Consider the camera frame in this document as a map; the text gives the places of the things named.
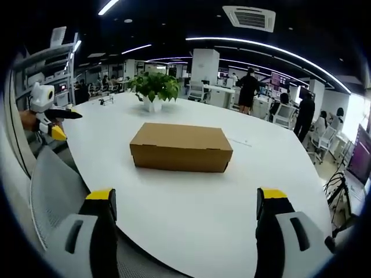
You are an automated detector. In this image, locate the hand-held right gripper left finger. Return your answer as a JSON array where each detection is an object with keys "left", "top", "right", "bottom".
[{"left": 46, "top": 188, "right": 120, "bottom": 278}]

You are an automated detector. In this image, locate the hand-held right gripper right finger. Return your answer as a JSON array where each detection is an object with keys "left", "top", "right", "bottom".
[{"left": 254, "top": 187, "right": 333, "bottom": 278}]

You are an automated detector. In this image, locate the brown cardboard shoe box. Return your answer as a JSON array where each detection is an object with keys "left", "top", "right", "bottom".
[{"left": 129, "top": 122, "right": 234, "bottom": 174}]

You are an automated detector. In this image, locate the person's left hand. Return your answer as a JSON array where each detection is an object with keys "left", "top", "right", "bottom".
[{"left": 19, "top": 109, "right": 40, "bottom": 131}]

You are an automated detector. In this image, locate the grey metal shelf rack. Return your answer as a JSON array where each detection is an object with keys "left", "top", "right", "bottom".
[{"left": 13, "top": 31, "right": 79, "bottom": 108}]

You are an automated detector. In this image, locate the grey mesh office chair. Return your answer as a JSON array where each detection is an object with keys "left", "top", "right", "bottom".
[{"left": 28, "top": 145, "right": 186, "bottom": 278}]

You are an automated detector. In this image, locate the black bicycle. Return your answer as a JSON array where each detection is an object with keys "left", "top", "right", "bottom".
[{"left": 323, "top": 170, "right": 363, "bottom": 255}]

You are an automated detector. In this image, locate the green potted plant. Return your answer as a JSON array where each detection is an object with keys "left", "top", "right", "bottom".
[{"left": 127, "top": 71, "right": 183, "bottom": 114}]

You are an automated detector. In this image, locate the white office chair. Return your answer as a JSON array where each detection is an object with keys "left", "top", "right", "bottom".
[
  {"left": 187, "top": 81, "right": 206, "bottom": 102},
  {"left": 273, "top": 103, "right": 299, "bottom": 130},
  {"left": 307, "top": 125, "right": 339, "bottom": 166}
]

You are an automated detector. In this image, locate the white office desk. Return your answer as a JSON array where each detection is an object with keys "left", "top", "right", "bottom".
[{"left": 202, "top": 83, "right": 237, "bottom": 109}]

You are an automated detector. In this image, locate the ceiling air conditioner vent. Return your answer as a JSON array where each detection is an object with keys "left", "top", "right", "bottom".
[{"left": 222, "top": 5, "right": 277, "bottom": 33}]

